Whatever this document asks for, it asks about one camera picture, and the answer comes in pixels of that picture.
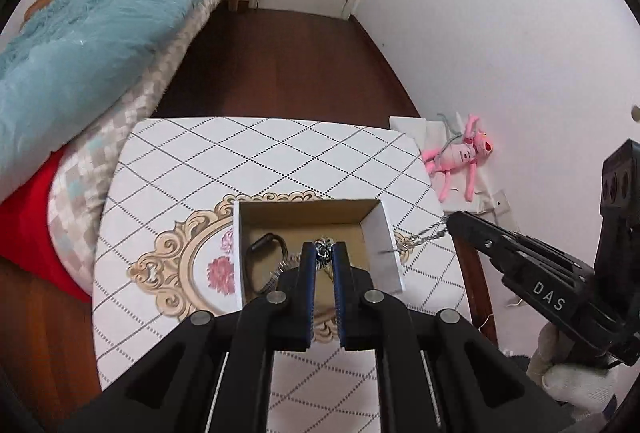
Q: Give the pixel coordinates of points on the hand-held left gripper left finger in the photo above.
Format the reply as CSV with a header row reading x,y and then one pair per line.
x,y
308,265

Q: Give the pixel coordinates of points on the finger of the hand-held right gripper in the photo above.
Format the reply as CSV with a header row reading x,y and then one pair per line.
x,y
547,295
470,228

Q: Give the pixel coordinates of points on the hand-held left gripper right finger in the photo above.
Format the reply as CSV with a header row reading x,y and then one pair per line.
x,y
340,265

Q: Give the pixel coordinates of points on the white cardboard box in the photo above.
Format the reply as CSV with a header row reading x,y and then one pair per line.
x,y
380,238

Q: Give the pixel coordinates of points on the person's right hand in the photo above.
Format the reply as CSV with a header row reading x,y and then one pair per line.
x,y
570,380

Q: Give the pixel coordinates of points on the pink plush toy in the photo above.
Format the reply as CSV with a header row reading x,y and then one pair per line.
x,y
460,155

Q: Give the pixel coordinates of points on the diamond patterned tablecloth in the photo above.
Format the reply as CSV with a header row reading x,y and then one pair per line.
x,y
210,163

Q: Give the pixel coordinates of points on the checkered beige blanket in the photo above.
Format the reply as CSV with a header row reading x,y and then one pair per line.
x,y
140,108

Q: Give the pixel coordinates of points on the red bed sheet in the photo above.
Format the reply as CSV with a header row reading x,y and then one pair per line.
x,y
40,228

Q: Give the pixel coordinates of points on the teal fluffy blanket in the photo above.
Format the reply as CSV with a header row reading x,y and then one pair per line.
x,y
90,43

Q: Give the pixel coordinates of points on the white wall socket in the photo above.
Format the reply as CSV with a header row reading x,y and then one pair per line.
x,y
502,201

